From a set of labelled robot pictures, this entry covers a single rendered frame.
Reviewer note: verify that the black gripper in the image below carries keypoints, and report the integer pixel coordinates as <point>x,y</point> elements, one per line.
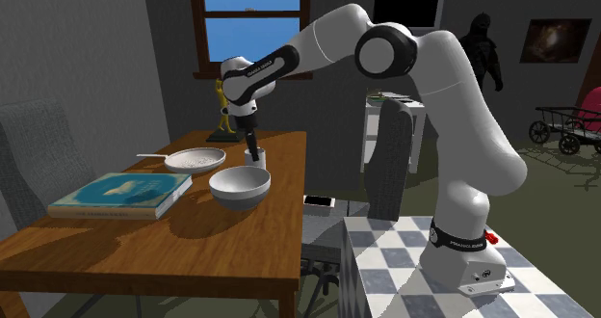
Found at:
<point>246,122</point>

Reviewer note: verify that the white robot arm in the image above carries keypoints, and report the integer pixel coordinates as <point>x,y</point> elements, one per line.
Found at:
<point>469,134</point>

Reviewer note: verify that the white cup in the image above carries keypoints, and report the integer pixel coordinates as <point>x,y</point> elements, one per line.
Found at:
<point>261,158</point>

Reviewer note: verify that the yellow figure on dark base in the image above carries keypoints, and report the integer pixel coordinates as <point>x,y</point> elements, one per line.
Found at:
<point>224,119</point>

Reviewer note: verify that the white bowl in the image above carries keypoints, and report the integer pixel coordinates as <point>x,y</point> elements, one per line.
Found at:
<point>239,186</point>

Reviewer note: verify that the black phone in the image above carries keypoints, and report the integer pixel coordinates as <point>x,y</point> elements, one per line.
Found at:
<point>319,200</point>

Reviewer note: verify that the brown wooden table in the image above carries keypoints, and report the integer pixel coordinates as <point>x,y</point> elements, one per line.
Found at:
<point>197,242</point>

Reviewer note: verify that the white side table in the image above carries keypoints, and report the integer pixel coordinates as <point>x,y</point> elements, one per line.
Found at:
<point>375,129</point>

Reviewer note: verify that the wooden framed window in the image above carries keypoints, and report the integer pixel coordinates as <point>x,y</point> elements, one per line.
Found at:
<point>249,21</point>

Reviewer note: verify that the grey office chair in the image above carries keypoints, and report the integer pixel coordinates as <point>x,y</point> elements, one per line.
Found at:
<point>389,162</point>

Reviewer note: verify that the blue book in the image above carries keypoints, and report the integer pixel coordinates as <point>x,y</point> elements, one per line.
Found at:
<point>122,194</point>

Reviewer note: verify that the checkered robot stand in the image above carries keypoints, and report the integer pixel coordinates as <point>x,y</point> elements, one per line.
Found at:
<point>413,284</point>

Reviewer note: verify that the white framed black screen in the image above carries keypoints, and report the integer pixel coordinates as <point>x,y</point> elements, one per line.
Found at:
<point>408,4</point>

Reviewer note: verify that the grey fabric chair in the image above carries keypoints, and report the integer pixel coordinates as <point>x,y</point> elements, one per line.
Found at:
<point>37,162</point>

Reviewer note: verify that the black humanoid statue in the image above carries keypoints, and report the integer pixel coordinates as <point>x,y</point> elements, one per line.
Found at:
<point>483,49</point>

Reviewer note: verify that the black wheeled cart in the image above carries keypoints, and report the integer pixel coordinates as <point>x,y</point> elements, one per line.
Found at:
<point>563,127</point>

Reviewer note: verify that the dark wall picture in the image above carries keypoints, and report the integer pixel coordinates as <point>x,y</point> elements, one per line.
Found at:
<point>555,40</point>

